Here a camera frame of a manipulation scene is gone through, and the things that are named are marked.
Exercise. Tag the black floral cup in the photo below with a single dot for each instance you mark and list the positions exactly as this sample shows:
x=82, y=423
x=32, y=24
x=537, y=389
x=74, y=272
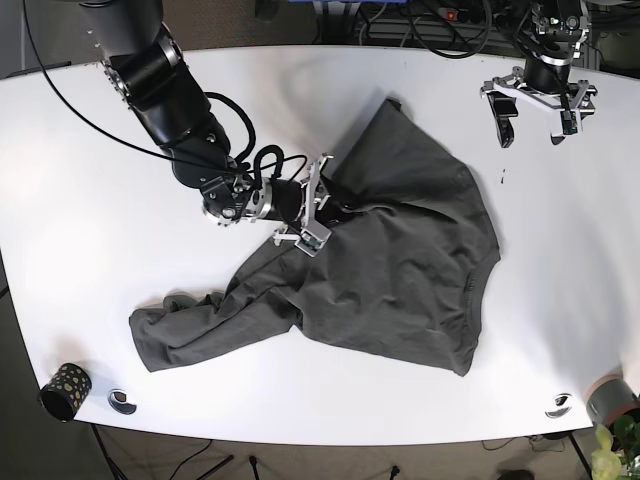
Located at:
x=65, y=392

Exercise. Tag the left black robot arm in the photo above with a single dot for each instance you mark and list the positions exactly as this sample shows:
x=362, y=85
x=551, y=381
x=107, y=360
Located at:
x=548, y=34

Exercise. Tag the metal table grommet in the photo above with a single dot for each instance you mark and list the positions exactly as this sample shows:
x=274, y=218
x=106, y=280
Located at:
x=119, y=401
x=560, y=405

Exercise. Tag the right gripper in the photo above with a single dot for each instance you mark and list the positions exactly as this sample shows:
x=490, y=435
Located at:
x=295, y=205

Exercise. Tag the left metal table grommet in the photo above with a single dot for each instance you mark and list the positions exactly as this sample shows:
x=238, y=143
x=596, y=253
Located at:
x=119, y=401

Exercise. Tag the dark grey T-shirt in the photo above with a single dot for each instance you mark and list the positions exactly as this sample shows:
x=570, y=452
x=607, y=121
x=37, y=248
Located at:
x=404, y=280

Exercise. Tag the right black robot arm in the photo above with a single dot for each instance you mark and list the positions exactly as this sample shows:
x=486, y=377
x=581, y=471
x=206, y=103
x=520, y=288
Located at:
x=209, y=139

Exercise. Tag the grey plant pot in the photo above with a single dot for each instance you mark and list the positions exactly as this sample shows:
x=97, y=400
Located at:
x=609, y=399

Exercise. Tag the right metal table grommet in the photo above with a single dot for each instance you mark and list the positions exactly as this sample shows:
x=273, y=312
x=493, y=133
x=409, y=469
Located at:
x=560, y=405

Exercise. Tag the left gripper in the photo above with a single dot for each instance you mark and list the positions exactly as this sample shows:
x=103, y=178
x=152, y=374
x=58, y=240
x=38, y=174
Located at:
x=542, y=83

